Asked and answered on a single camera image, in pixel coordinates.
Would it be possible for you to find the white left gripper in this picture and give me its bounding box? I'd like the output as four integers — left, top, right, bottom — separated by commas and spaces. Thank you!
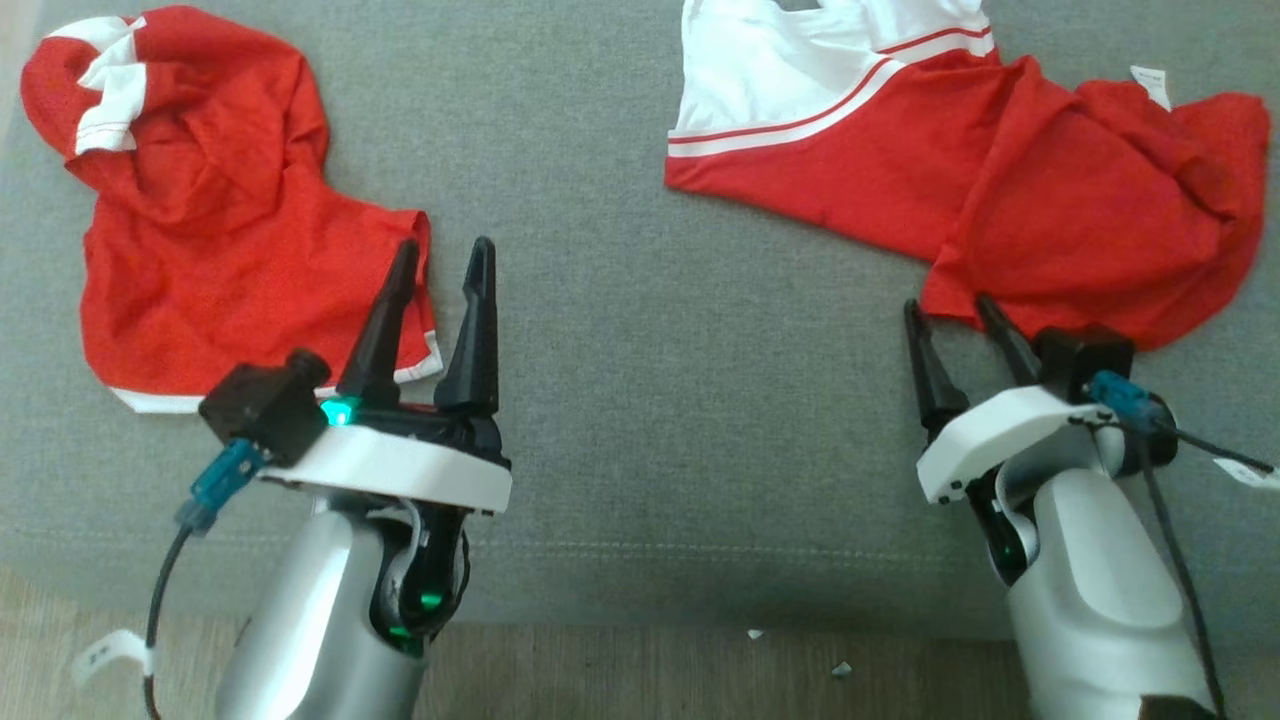
260, 236, 513, 516

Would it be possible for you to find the right cable with blue connector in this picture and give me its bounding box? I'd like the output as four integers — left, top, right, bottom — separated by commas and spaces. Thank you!
1088, 370, 1280, 720

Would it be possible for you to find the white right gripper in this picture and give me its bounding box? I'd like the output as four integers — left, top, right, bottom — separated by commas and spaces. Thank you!
903, 293, 1111, 506

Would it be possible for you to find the red mesh garment white trim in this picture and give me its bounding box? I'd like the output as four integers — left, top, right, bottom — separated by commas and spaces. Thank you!
20, 5, 446, 416

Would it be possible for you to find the left cable with blue connector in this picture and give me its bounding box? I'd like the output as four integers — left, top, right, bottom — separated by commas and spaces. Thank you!
145, 440, 271, 720

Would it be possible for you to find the grey sofa with yellow backrest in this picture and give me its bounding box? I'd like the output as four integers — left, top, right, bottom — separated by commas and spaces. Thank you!
0, 0, 1280, 641

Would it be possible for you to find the red and white T-shirt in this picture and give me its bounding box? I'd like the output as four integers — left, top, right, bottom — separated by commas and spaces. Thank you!
665, 0, 1273, 351

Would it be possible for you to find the cable with blue connector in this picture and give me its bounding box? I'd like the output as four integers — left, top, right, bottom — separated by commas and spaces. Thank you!
145, 440, 271, 720
1088, 370, 1280, 720

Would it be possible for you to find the white cable label tag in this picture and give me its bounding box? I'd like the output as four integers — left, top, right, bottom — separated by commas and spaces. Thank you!
1213, 458, 1280, 493
72, 628, 153, 689

